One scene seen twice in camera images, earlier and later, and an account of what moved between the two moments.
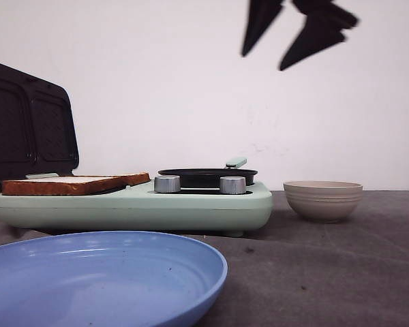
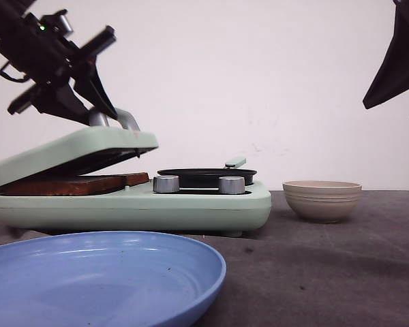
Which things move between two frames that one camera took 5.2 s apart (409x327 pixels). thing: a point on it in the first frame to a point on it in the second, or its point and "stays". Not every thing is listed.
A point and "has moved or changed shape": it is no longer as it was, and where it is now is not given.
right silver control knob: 232,184 stays
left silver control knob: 167,184 stays
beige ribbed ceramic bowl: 323,201 stays
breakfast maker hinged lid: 31,125 to 78,153
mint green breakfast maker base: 232,212 stays
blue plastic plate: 101,278 stays
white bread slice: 65,186 stays
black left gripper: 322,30 to 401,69
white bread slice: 135,178 has moved or changed shape
